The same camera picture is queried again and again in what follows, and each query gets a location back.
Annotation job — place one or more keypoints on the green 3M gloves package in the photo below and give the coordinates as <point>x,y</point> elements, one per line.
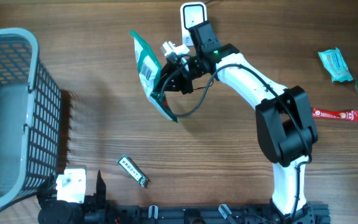
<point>149,70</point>

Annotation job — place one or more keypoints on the black mounting rail base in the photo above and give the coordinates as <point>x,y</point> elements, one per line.
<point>246,214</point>

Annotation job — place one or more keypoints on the red snack stick pack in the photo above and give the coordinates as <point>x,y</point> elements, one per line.
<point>350,115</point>

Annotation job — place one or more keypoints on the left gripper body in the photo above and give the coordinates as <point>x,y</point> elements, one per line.
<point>93,202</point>

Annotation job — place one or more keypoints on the teal wet wipes pack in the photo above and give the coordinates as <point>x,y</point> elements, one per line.
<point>334,63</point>

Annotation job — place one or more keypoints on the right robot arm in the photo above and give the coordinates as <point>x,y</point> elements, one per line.
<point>286,129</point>

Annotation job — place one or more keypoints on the green white candy bar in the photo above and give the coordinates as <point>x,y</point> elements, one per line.
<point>130,167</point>

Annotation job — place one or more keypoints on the grey plastic mesh basket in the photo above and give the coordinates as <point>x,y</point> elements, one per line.
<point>30,114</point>

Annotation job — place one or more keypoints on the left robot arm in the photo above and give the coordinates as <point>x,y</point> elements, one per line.
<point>65,202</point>

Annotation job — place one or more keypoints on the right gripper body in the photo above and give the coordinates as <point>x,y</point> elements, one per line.
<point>184,76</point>

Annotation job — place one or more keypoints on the white barcode scanner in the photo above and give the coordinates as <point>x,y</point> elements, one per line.
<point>192,13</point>

